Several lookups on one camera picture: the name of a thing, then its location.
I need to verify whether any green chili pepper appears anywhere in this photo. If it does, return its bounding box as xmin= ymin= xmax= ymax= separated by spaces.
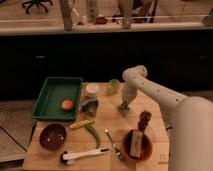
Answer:
xmin=85 ymin=124 xmax=100 ymax=149

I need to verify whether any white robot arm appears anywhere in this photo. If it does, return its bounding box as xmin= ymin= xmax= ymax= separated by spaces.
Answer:
xmin=122 ymin=65 xmax=213 ymax=171

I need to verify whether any green plastic tray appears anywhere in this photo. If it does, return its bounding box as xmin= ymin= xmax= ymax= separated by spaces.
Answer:
xmin=32 ymin=77 xmax=83 ymax=121

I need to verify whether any black office chair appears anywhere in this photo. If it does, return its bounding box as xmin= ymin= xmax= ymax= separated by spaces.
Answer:
xmin=22 ymin=0 xmax=53 ymax=14

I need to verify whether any orange peach fruit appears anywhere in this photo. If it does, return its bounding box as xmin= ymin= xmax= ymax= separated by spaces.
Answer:
xmin=61 ymin=99 xmax=74 ymax=111

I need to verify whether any grey metal can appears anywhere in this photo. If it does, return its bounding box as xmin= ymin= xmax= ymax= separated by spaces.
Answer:
xmin=80 ymin=97 xmax=99 ymax=117

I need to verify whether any grey blue towel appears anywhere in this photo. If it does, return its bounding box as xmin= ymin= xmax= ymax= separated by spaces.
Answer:
xmin=118 ymin=102 xmax=130 ymax=112

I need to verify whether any dark purple bowl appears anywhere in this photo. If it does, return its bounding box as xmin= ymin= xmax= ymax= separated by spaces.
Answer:
xmin=39 ymin=123 xmax=67 ymax=151

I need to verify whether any green translucent cup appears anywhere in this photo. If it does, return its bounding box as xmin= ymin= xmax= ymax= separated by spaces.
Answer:
xmin=109 ymin=79 xmax=120 ymax=94

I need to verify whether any black and white sponge block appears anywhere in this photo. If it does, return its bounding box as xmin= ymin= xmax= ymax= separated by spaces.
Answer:
xmin=130 ymin=130 xmax=143 ymax=158

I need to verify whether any red object on shelf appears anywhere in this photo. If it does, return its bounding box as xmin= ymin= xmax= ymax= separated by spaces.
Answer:
xmin=94 ymin=17 xmax=107 ymax=25

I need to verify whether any yellow corn cob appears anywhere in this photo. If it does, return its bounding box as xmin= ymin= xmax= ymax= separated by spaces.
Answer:
xmin=69 ymin=120 xmax=94 ymax=129

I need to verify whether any white dish brush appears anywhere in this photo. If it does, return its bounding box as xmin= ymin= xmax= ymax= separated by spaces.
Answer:
xmin=60 ymin=148 xmax=109 ymax=165

